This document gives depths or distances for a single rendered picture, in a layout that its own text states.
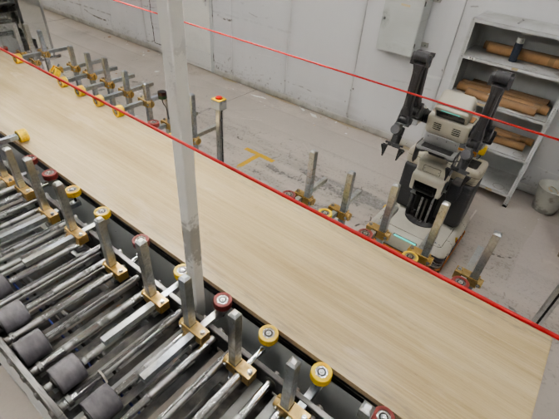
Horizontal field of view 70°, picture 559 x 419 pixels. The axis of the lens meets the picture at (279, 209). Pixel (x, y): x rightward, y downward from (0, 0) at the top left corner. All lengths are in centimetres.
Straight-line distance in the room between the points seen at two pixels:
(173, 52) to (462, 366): 148
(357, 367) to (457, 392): 36
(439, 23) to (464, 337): 340
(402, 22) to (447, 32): 46
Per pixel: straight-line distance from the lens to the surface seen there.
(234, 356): 156
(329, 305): 176
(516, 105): 414
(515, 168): 478
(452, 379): 172
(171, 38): 118
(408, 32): 448
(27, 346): 186
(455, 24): 457
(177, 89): 123
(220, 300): 174
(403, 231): 323
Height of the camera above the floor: 226
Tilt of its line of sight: 38 degrees down
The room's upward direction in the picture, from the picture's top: 5 degrees clockwise
